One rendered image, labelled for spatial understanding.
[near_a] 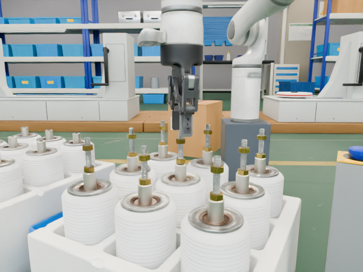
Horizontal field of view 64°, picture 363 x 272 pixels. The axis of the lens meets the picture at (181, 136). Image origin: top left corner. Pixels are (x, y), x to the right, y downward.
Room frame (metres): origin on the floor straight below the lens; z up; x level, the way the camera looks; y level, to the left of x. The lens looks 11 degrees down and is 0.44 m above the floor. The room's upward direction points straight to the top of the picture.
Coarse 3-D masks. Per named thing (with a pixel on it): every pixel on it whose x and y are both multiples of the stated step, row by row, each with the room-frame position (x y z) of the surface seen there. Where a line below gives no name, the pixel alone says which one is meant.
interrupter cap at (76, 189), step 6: (102, 180) 0.51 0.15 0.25; (72, 186) 0.48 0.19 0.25; (78, 186) 0.49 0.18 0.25; (102, 186) 0.49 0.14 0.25; (108, 186) 0.48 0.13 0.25; (72, 192) 0.45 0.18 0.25; (78, 192) 0.46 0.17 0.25; (84, 192) 0.46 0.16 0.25; (90, 192) 0.46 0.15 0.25; (96, 192) 0.46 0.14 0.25; (102, 192) 0.46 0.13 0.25
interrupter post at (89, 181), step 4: (84, 172) 0.48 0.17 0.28; (92, 172) 0.48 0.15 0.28; (84, 176) 0.47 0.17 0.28; (88, 176) 0.47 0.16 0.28; (92, 176) 0.48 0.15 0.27; (84, 180) 0.47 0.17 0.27; (88, 180) 0.47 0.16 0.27; (92, 180) 0.47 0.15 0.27; (96, 180) 0.48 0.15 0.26; (84, 184) 0.47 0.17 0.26; (88, 184) 0.47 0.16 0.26; (92, 184) 0.47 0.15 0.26; (96, 184) 0.48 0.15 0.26; (84, 188) 0.48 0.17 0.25; (88, 188) 0.47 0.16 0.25; (92, 188) 0.47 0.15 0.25
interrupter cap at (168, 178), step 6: (168, 174) 0.55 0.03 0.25; (174, 174) 0.55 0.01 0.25; (186, 174) 0.55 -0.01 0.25; (192, 174) 0.55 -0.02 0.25; (162, 180) 0.51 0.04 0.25; (168, 180) 0.51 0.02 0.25; (174, 180) 0.52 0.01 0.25; (186, 180) 0.52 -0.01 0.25; (192, 180) 0.51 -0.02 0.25; (198, 180) 0.51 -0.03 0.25; (180, 186) 0.49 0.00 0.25
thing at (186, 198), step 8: (160, 184) 0.51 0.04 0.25; (200, 184) 0.51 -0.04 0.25; (168, 192) 0.49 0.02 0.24; (176, 192) 0.48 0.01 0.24; (184, 192) 0.48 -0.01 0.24; (192, 192) 0.49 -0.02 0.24; (200, 192) 0.50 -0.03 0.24; (176, 200) 0.48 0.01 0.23; (184, 200) 0.48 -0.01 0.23; (192, 200) 0.49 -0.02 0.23; (200, 200) 0.50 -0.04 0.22; (176, 208) 0.48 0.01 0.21; (184, 208) 0.48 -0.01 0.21; (192, 208) 0.49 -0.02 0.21; (176, 216) 0.48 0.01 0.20; (184, 216) 0.48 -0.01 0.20; (176, 224) 0.48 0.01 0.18
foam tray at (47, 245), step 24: (288, 216) 0.52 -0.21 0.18; (48, 240) 0.43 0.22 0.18; (72, 240) 0.43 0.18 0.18; (288, 240) 0.46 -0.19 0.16; (48, 264) 0.43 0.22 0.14; (72, 264) 0.40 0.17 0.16; (96, 264) 0.38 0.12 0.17; (120, 264) 0.37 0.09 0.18; (168, 264) 0.37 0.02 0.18; (264, 264) 0.37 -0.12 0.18; (288, 264) 0.49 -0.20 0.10
